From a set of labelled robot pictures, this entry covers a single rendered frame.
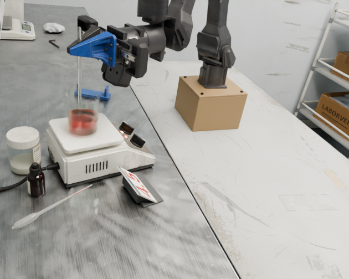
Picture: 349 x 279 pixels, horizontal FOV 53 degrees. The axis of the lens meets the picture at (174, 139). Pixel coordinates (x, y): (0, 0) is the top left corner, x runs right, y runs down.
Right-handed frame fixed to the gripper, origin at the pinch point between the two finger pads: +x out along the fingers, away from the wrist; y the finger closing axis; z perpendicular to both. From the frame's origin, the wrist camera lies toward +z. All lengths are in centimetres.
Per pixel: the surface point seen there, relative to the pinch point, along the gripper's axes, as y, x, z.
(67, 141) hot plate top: -1.4, 5.0, 17.0
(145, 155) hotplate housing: -8.4, -9.2, 21.8
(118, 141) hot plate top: -6.4, -3.4, 17.1
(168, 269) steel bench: -29.9, 4.5, 25.7
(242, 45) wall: 74, -176, 45
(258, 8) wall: 72, -181, 20
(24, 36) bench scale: 79, -25, 24
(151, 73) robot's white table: 33, -49, 26
